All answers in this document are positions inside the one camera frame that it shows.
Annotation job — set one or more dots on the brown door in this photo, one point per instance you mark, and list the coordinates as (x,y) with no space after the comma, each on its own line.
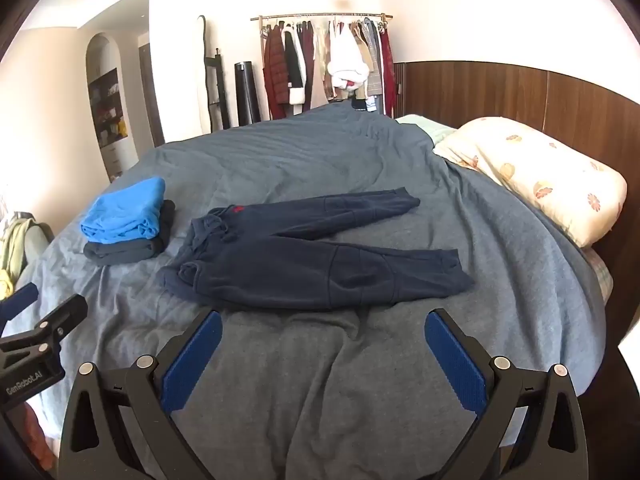
(150,95)

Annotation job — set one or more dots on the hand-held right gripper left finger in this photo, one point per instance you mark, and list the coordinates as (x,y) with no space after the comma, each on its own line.
(192,360)

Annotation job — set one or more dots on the pale green pillow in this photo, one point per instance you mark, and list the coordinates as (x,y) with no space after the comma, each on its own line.
(425,127)

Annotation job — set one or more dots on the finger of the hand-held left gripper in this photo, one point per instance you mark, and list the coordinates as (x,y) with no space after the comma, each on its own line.
(55,317)
(20,299)

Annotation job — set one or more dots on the arched wall shelf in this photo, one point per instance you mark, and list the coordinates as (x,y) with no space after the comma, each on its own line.
(110,105)

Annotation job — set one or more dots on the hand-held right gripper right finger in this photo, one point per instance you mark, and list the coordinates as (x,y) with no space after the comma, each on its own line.
(455,360)

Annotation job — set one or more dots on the navy blue pants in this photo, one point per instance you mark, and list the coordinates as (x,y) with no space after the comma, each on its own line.
(300,270)

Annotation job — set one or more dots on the bright blue folded garment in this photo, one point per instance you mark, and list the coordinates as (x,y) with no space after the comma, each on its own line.
(125,210)

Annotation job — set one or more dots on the tall white board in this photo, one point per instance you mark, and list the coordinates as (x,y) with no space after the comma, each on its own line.
(202,75)

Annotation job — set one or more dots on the clothes rack rail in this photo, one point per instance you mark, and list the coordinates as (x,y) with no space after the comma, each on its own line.
(320,14)

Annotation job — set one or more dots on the wooden headboard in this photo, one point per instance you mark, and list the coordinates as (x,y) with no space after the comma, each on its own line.
(500,95)

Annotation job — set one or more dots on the dark folded garment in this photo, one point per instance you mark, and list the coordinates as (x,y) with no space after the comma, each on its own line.
(125,252)

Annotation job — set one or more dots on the green and yellow clothes pile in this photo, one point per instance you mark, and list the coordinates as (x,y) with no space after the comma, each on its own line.
(20,245)

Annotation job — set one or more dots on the cream floral pillow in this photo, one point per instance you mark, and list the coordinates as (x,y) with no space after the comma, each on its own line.
(540,175)

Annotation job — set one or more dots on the black ladder stand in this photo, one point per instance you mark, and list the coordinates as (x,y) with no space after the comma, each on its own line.
(216,95)

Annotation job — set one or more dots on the striped bed sheet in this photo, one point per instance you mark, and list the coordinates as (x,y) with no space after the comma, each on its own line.
(600,275)

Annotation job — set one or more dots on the row of hanging clothes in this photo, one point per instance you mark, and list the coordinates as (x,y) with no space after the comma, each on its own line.
(300,65)

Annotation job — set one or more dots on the blue-grey bed blanket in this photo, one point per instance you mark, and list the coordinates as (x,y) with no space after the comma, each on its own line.
(350,160)

